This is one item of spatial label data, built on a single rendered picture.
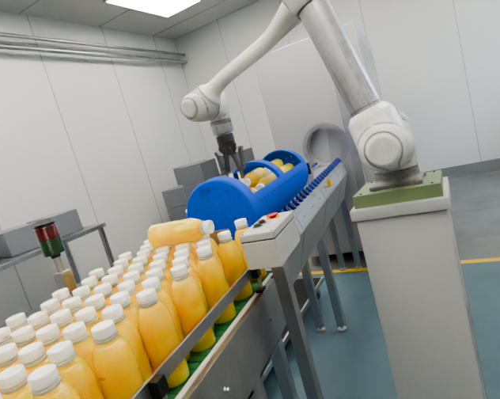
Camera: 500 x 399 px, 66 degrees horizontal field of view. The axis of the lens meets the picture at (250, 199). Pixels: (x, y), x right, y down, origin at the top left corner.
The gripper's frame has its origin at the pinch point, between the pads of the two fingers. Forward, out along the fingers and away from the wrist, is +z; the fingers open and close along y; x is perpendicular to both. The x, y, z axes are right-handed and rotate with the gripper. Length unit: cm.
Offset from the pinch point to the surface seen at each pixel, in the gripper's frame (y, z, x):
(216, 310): -22, 21, 76
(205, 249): -19, 8, 68
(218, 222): -0.3, 11.1, 25.5
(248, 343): -24, 34, 69
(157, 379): -24, 20, 102
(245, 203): -13.2, 6.0, 25.4
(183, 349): -22, 22, 91
